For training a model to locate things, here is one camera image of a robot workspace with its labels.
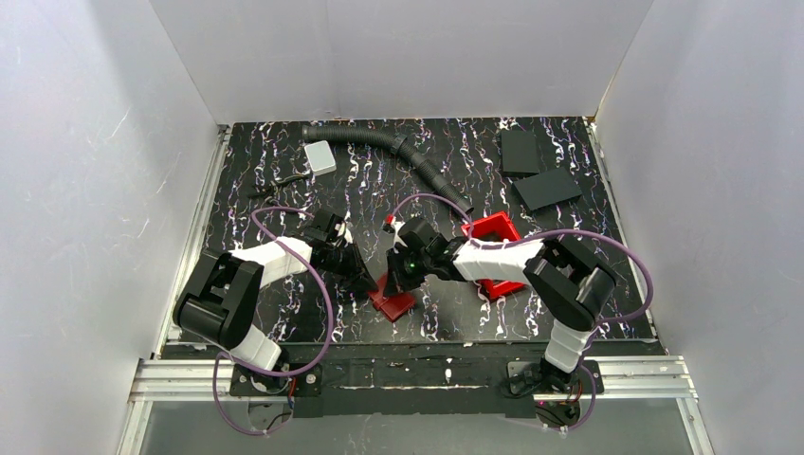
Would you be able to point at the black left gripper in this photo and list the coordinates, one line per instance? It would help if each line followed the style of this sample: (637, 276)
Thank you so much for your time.
(342, 261)

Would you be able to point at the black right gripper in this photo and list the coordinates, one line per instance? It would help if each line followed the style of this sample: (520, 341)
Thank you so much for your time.
(402, 273)

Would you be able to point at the red card holder wallet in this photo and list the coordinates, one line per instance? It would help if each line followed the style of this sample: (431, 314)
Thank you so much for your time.
(392, 308)

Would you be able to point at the red plastic tray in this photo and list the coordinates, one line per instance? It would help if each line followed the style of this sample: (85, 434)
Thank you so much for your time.
(490, 258)

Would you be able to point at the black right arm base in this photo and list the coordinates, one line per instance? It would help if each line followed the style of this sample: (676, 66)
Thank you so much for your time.
(562, 400)

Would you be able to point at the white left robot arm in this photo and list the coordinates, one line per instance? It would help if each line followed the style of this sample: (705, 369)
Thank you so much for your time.
(219, 299)

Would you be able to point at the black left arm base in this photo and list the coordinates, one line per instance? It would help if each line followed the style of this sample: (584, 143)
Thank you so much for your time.
(247, 383)

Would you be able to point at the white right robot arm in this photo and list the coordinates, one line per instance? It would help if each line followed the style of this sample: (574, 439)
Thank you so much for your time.
(569, 279)

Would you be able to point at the black pliers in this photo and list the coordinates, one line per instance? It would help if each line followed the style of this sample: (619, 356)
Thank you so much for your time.
(269, 190)

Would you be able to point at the small grey box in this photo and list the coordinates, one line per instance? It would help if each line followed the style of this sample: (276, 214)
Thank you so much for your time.
(320, 158)

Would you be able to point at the black flat pad lower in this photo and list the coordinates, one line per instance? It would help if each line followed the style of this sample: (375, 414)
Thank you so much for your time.
(546, 189)

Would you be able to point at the black flat pad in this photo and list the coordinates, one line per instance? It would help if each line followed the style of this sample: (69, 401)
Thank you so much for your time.
(546, 189)
(518, 153)

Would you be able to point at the black flat pad upper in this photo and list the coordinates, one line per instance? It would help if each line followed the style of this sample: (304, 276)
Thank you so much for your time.
(518, 153)

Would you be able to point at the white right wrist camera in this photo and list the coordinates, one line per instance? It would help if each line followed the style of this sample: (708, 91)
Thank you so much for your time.
(392, 226)

